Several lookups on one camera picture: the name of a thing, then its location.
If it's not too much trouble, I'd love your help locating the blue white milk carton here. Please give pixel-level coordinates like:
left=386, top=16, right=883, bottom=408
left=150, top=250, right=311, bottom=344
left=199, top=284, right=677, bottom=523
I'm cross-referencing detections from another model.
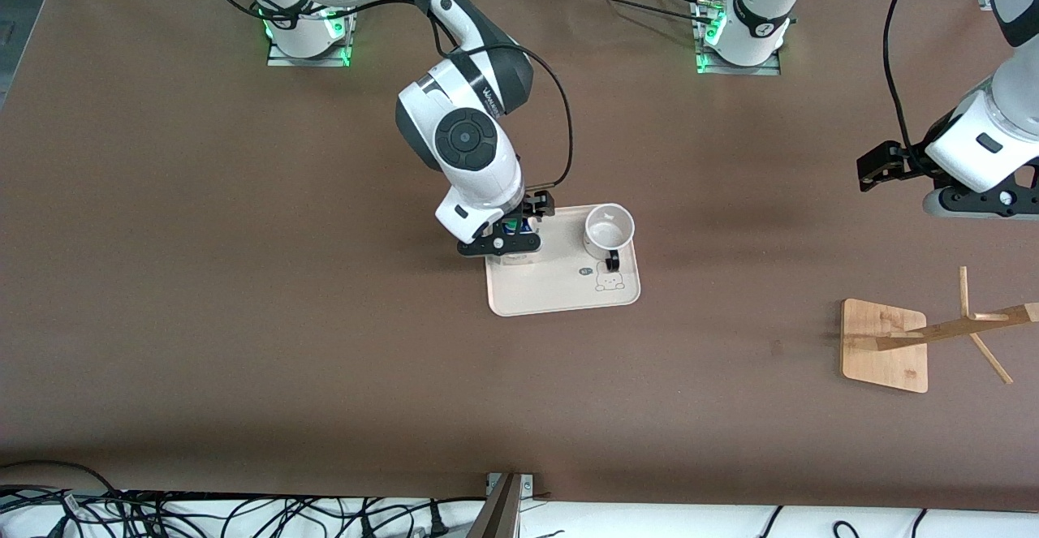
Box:
left=495, top=213, right=542, bottom=268

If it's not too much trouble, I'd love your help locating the white mug black handle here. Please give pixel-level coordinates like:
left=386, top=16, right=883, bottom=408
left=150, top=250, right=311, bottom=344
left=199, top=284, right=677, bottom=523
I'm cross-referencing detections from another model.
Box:
left=583, top=204, right=636, bottom=272

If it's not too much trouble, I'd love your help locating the wooden cup rack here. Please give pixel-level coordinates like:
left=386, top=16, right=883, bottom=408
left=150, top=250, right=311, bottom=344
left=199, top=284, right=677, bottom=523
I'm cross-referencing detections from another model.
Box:
left=840, top=266, right=1039, bottom=394

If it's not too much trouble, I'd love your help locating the beige rabbit print tray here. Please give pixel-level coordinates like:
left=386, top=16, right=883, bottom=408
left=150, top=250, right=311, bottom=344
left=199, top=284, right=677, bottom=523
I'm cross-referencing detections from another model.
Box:
left=485, top=203, right=641, bottom=317

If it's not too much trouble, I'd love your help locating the grey metal strut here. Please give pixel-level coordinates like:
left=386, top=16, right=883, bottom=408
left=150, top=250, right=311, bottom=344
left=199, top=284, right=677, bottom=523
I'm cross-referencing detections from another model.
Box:
left=467, top=473, right=524, bottom=538

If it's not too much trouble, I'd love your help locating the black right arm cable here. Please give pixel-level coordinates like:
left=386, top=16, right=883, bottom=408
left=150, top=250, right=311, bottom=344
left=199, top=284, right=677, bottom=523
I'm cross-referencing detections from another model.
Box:
left=191, top=0, right=575, bottom=192

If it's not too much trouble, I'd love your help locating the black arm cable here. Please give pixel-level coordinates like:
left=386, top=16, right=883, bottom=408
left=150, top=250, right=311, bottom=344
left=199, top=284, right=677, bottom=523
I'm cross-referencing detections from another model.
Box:
left=191, top=0, right=575, bottom=192
left=884, top=0, right=936, bottom=161

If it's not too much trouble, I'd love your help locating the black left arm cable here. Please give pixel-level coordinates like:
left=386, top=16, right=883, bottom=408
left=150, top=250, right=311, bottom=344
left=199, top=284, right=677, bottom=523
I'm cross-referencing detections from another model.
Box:
left=884, top=0, right=936, bottom=161

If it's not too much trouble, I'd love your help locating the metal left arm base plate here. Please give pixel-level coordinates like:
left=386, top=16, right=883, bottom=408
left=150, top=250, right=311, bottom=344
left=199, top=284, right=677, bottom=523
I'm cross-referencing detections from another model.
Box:
left=695, top=0, right=782, bottom=76

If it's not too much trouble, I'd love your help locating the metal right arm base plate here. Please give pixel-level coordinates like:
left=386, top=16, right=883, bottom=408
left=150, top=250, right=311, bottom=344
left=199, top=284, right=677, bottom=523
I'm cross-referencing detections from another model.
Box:
left=266, top=11, right=353, bottom=67

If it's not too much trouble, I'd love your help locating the silver corner bracket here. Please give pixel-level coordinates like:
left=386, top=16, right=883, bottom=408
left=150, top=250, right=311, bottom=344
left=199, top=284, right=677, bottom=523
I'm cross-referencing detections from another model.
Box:
left=485, top=473, right=537, bottom=497

